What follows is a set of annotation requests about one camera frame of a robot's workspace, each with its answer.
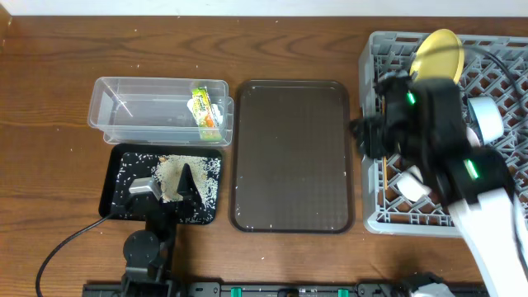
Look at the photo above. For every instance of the small white cup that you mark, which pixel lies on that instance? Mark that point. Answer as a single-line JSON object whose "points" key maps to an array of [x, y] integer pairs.
{"points": [[411, 186]]}

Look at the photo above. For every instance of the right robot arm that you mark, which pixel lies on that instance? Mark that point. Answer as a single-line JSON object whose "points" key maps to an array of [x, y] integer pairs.
{"points": [[423, 123]]}

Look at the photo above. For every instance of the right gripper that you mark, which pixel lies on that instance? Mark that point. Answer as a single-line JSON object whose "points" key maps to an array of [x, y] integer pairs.
{"points": [[370, 134]]}

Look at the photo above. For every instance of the wooden chopstick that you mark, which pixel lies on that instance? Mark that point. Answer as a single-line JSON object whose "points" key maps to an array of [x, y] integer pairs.
{"points": [[385, 173]]}

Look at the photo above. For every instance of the green snack wrapper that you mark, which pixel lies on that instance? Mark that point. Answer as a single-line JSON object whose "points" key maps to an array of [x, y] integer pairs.
{"points": [[206, 134]]}

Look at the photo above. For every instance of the white tissue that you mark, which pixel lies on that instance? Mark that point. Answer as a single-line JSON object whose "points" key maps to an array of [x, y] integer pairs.
{"points": [[206, 115]]}

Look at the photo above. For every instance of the pink bowl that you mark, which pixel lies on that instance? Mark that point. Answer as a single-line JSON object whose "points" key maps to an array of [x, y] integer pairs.
{"points": [[472, 137]]}

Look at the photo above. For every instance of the yellow plate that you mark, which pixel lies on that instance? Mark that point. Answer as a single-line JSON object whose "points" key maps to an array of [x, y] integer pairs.
{"points": [[440, 55]]}

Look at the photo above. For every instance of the dark brown serving tray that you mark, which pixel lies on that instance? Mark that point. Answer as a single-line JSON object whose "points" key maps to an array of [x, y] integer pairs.
{"points": [[292, 168]]}

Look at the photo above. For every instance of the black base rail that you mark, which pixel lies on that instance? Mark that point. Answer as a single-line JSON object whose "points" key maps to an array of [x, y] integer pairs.
{"points": [[211, 289]]}

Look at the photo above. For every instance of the black waste tray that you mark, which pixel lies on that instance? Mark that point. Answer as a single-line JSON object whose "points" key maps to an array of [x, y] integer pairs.
{"points": [[119, 150]]}

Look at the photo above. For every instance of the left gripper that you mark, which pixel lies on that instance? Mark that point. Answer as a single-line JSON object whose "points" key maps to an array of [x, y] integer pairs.
{"points": [[161, 202]]}

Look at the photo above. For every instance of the blue bowl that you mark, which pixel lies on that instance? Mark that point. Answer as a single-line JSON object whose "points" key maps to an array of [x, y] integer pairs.
{"points": [[488, 118]]}

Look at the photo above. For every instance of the clear plastic waste bin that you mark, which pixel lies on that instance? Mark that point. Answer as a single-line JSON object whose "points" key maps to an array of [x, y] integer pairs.
{"points": [[160, 111]]}

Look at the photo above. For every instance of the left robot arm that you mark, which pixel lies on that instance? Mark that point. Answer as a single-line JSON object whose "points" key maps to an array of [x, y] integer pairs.
{"points": [[148, 252]]}

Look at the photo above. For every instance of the grey dishwasher rack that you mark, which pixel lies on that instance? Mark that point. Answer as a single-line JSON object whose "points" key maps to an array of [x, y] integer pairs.
{"points": [[387, 51]]}

